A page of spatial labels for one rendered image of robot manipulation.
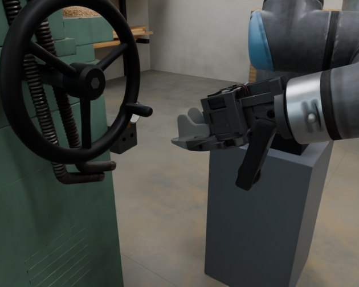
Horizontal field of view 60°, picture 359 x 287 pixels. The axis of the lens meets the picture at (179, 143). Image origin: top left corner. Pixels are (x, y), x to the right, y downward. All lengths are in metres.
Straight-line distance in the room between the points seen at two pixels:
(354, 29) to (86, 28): 0.56
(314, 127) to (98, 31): 0.58
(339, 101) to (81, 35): 0.58
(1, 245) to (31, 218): 0.08
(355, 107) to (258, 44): 0.18
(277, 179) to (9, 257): 0.68
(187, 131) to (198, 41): 3.80
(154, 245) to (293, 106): 1.07
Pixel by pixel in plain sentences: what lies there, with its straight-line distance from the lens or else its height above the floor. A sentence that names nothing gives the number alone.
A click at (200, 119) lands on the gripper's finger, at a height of 0.75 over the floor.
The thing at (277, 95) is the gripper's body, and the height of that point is 0.82.
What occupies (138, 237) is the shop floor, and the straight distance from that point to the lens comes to 1.43.
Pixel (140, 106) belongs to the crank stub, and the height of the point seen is 0.75.
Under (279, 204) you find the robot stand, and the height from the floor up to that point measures 0.41.
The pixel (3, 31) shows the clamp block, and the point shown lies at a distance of 0.57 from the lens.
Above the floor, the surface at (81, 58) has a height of 0.81.
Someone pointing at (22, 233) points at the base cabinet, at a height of 0.46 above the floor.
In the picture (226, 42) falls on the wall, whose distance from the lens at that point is 4.08.
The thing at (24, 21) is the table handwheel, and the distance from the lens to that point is 0.48.
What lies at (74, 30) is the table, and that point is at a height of 0.87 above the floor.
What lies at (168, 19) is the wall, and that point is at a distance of 4.53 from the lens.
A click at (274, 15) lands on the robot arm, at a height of 0.91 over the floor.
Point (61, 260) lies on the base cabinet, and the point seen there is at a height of 0.32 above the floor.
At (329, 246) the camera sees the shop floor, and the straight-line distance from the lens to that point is 1.52.
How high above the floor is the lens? 0.93
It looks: 24 degrees down
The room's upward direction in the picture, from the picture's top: straight up
